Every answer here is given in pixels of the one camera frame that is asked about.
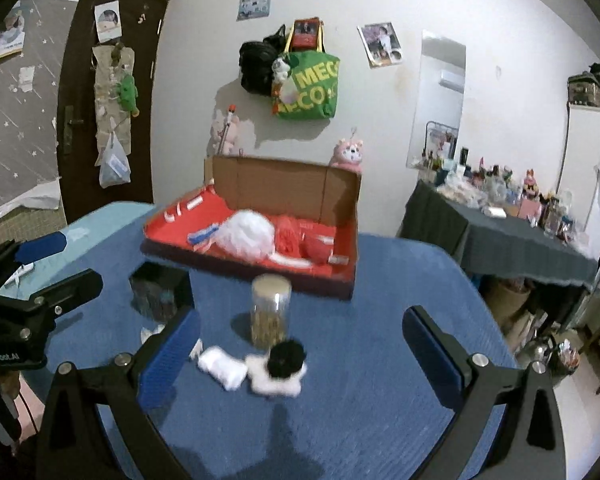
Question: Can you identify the green tote bag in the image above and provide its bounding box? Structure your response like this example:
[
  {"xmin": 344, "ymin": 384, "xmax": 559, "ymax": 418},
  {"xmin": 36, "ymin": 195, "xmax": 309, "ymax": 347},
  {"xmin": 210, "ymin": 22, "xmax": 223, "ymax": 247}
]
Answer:
[{"xmin": 271, "ymin": 52, "xmax": 342, "ymax": 121}]

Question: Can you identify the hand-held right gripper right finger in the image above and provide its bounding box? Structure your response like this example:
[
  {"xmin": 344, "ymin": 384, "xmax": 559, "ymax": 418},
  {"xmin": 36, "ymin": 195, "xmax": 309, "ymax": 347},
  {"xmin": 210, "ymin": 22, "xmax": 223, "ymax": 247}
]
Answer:
[{"xmin": 401, "ymin": 305, "xmax": 566, "ymax": 480}]

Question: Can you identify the photo wall poster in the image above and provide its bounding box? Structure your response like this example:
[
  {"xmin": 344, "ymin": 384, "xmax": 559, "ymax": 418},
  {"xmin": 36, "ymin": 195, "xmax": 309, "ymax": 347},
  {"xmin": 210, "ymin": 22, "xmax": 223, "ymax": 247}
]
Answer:
[{"xmin": 357, "ymin": 22, "xmax": 403, "ymax": 68}]

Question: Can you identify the wall mirror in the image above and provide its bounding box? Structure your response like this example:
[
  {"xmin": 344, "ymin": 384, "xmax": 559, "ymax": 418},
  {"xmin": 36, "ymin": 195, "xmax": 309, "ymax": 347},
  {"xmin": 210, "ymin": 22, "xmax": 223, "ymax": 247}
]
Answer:
[{"xmin": 406, "ymin": 30, "xmax": 467, "ymax": 171}]

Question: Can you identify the pink plush toy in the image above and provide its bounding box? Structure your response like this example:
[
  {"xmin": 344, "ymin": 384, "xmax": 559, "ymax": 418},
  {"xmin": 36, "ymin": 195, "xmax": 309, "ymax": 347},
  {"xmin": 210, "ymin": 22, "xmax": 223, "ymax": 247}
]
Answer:
[
  {"xmin": 328, "ymin": 130, "xmax": 365, "ymax": 173},
  {"xmin": 210, "ymin": 112, "xmax": 243, "ymax": 157}
]

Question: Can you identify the white mesh bath pouf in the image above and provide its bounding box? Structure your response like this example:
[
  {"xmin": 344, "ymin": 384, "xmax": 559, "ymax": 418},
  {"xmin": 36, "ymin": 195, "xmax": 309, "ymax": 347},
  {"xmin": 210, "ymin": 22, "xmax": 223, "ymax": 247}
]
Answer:
[{"xmin": 215, "ymin": 210, "xmax": 277, "ymax": 261}]

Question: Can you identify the white wardrobe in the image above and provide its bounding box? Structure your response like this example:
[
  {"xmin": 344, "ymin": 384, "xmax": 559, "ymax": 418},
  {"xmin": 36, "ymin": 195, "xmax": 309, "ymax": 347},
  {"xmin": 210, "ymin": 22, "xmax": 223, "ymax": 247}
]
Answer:
[{"xmin": 560, "ymin": 102, "xmax": 600, "ymax": 261}]

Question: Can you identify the red-capped spray bottle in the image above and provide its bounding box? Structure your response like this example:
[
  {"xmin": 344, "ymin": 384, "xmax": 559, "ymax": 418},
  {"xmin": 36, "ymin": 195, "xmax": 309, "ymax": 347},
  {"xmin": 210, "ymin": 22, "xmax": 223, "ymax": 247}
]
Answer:
[{"xmin": 220, "ymin": 104, "xmax": 238, "ymax": 156}]

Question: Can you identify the metal door handle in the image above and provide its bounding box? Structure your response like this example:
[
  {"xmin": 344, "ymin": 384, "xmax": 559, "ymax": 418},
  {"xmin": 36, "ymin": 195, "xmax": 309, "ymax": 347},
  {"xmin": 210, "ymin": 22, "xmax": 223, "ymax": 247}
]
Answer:
[{"xmin": 62, "ymin": 106, "xmax": 84, "ymax": 153}]

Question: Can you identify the household clutter pile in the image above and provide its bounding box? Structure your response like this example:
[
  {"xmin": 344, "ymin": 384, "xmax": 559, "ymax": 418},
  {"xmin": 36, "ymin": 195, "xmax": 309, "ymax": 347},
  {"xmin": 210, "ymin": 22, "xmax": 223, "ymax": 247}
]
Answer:
[{"xmin": 480, "ymin": 275, "xmax": 600, "ymax": 396}]

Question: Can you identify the picture on door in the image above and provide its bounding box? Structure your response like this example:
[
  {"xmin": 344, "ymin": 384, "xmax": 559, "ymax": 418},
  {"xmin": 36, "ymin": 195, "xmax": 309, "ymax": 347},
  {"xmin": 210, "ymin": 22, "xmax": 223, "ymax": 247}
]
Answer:
[{"xmin": 94, "ymin": 2, "xmax": 122, "ymax": 43}]

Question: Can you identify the red yarn ball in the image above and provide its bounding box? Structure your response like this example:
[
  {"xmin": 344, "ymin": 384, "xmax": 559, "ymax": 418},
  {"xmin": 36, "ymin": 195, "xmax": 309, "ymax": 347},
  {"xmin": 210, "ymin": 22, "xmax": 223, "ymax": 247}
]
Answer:
[{"xmin": 300, "ymin": 237, "xmax": 333, "ymax": 266}]

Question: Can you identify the clear plastic jar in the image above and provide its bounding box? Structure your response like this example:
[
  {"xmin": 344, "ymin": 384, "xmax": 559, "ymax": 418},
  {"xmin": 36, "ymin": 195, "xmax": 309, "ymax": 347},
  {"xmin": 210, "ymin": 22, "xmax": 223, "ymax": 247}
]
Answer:
[{"xmin": 250, "ymin": 274, "xmax": 293, "ymax": 350}]

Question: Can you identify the red foam net sleeve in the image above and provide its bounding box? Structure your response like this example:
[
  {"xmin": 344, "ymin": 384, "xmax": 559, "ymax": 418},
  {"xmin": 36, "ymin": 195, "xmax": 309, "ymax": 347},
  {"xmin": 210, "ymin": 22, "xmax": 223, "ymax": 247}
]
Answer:
[{"xmin": 275, "ymin": 216, "xmax": 306, "ymax": 258}]

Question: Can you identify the small white plush keychain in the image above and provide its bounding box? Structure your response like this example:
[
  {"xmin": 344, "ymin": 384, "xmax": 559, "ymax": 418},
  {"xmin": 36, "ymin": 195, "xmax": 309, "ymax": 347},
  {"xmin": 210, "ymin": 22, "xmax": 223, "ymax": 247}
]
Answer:
[{"xmin": 271, "ymin": 56, "xmax": 293, "ymax": 83}]

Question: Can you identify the green plush toy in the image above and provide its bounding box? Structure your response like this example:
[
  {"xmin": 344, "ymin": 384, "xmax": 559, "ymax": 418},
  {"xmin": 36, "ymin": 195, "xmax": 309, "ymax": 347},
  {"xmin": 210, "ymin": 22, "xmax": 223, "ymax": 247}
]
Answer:
[{"xmin": 117, "ymin": 75, "xmax": 141, "ymax": 118}]

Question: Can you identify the dark brown door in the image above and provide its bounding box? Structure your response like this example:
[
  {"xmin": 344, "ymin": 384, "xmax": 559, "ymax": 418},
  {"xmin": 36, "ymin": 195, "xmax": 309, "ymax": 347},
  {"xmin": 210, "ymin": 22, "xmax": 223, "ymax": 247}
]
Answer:
[{"xmin": 55, "ymin": 0, "xmax": 177, "ymax": 226}]

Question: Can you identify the cardboard box with red lining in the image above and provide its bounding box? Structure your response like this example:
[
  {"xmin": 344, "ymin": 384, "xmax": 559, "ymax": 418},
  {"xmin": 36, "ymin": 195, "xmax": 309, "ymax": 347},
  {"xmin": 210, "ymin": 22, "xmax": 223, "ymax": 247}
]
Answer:
[{"xmin": 140, "ymin": 154, "xmax": 363, "ymax": 302}]

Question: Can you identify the beige hanging door organizer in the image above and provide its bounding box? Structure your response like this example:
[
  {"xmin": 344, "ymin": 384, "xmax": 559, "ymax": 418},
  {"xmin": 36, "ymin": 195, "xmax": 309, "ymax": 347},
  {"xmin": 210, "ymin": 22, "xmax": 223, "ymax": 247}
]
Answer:
[{"xmin": 91, "ymin": 42, "xmax": 136, "ymax": 153}]

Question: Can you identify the black and white plush toy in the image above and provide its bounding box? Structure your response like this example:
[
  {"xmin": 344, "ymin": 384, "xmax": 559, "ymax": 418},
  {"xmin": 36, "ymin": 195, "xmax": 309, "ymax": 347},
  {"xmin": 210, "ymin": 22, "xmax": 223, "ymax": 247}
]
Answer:
[{"xmin": 245, "ymin": 339, "xmax": 309, "ymax": 398}]

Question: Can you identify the red and yellow bag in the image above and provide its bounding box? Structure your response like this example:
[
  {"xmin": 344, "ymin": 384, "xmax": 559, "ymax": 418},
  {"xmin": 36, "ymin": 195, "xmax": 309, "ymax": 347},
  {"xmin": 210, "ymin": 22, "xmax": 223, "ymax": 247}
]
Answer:
[{"xmin": 286, "ymin": 17, "xmax": 326, "ymax": 53}]

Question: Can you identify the black glossy box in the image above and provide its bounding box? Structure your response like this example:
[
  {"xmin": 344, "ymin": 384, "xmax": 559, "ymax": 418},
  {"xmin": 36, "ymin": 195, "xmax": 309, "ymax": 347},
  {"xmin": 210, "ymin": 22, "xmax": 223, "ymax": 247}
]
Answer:
[{"xmin": 129, "ymin": 261, "xmax": 196, "ymax": 322}]

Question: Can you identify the white plastic wrapper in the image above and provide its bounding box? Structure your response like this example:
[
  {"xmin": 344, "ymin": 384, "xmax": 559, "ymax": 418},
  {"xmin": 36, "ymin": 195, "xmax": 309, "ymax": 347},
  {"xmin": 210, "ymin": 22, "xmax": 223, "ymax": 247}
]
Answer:
[{"xmin": 2, "ymin": 262, "xmax": 36, "ymax": 288}]

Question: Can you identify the white cloth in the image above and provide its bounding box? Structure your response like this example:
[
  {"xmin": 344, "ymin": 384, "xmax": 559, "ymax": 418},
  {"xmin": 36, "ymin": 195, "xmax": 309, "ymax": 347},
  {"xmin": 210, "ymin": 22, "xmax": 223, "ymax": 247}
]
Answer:
[{"xmin": 197, "ymin": 346, "xmax": 248, "ymax": 392}]

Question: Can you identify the cluster of cosmetics bottles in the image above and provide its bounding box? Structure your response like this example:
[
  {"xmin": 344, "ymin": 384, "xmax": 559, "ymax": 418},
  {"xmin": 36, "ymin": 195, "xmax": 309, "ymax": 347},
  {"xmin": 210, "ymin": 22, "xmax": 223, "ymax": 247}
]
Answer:
[{"xmin": 420, "ymin": 122, "xmax": 588, "ymax": 246}]

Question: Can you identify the blue wall poster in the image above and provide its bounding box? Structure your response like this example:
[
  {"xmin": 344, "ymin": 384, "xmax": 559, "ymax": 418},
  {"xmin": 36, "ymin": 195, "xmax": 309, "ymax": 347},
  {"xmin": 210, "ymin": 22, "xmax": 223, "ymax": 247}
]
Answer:
[{"xmin": 236, "ymin": 0, "xmax": 272, "ymax": 22}]

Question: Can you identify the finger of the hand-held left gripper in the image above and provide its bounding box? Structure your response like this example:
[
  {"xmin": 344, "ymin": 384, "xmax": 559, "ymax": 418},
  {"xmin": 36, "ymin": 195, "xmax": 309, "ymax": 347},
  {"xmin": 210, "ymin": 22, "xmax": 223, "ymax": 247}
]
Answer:
[
  {"xmin": 27, "ymin": 268, "xmax": 104, "ymax": 318},
  {"xmin": 0, "ymin": 232, "xmax": 68, "ymax": 301}
]

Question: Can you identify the brown patterned case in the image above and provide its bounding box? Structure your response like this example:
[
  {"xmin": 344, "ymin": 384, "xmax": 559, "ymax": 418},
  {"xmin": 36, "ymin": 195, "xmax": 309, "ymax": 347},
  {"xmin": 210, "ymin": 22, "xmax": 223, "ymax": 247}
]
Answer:
[{"xmin": 567, "ymin": 72, "xmax": 600, "ymax": 108}]

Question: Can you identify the black bag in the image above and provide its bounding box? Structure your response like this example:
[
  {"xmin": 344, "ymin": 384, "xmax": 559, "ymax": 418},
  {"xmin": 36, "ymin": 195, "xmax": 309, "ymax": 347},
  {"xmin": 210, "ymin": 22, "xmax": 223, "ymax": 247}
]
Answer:
[{"xmin": 238, "ymin": 24, "xmax": 287, "ymax": 96}]

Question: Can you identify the blue toothbrush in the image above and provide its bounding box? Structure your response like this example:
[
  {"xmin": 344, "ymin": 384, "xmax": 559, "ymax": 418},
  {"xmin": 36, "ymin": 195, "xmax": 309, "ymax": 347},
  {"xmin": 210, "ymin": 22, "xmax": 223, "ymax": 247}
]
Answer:
[{"xmin": 187, "ymin": 225, "xmax": 223, "ymax": 248}]

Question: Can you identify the table with dark cloth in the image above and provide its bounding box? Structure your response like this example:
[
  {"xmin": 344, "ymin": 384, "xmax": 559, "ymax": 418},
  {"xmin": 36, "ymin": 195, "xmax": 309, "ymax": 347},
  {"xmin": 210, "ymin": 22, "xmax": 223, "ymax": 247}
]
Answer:
[{"xmin": 397, "ymin": 180, "xmax": 600, "ymax": 291}]

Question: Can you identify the white plastic bag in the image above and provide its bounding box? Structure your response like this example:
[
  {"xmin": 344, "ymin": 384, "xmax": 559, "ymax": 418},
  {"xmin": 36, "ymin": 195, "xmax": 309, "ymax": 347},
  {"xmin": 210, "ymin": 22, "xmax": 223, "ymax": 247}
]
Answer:
[{"xmin": 98, "ymin": 130, "xmax": 132, "ymax": 189}]

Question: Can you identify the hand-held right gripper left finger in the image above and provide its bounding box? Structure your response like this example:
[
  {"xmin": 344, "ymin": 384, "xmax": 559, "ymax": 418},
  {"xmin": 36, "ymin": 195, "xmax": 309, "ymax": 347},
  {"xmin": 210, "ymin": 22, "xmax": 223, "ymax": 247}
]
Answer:
[{"xmin": 32, "ymin": 305, "xmax": 202, "ymax": 480}]

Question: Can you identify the light blue mat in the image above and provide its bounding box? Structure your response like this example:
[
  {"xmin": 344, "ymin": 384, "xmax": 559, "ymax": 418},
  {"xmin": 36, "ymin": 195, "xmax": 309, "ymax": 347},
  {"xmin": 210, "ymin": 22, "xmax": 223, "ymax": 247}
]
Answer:
[{"xmin": 0, "ymin": 201, "xmax": 157, "ymax": 291}]

